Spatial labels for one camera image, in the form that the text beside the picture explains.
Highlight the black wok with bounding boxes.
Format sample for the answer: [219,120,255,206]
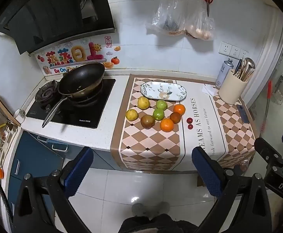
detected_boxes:
[42,62,106,128]

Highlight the cream utensil holder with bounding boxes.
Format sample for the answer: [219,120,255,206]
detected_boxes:
[218,68,248,105]

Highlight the metal spoon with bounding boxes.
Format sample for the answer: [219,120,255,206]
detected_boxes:
[243,57,256,79]

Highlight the black range hood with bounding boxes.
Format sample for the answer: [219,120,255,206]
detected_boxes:
[0,0,115,55]

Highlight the white folded cloth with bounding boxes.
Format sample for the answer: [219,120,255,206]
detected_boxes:
[202,84,220,96]

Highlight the blue cabinet door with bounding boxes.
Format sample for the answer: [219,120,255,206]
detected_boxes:
[8,132,65,214]

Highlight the yellow pear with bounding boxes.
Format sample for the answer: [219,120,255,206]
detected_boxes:
[138,96,150,110]
[125,109,139,121]

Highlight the person's dark trousers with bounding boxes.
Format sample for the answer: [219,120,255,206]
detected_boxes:
[122,214,198,233]

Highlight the green apple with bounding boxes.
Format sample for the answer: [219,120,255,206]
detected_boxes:
[153,108,165,121]
[156,99,168,110]

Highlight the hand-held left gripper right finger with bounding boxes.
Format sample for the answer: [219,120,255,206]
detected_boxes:
[191,147,273,233]

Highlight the orange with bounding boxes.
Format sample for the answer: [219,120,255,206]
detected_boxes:
[173,104,186,116]
[160,118,174,132]

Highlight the reddish brown round fruit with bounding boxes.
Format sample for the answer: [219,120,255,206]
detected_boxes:
[170,112,182,124]

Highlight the grey slipper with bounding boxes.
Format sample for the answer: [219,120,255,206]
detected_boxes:
[132,202,171,217]

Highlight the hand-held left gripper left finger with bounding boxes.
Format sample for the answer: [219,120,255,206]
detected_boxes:
[14,146,94,233]

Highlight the colourful wall decal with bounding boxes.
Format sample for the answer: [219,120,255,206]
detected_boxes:
[37,37,121,75]

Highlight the wooden cutting board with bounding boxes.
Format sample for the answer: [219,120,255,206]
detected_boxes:
[0,85,21,127]

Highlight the black gas stove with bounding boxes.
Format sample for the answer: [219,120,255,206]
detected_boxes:
[26,78,116,129]

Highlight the red handled broom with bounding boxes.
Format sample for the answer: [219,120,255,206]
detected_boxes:
[260,80,272,131]

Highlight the patterned oval plate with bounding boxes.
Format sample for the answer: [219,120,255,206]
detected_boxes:
[140,82,188,102]

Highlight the checkered table mat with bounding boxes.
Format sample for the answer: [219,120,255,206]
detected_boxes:
[110,74,260,174]

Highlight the grey spray can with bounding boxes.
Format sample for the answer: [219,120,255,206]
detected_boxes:
[215,58,234,89]

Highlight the blue drawer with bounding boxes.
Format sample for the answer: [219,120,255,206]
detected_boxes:
[37,136,70,153]

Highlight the clear plastic bag with eggs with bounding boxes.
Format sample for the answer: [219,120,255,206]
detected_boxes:
[184,2,216,41]

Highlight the white cup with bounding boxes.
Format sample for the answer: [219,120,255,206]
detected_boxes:
[13,109,26,124]

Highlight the greenish brown round fruit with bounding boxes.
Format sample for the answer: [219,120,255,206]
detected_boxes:
[141,115,156,130]

